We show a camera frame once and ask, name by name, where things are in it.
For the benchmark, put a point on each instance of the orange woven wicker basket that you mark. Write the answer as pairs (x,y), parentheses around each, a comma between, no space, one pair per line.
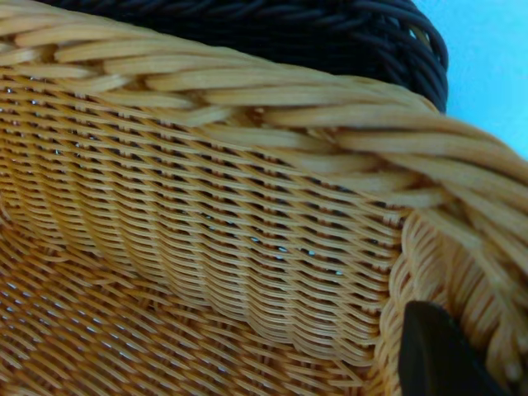
(206,206)

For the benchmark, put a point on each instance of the black woven wicker basket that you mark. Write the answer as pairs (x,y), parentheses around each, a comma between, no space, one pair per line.
(330,37)

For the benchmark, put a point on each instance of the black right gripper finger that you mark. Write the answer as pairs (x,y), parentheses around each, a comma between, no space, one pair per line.
(433,359)

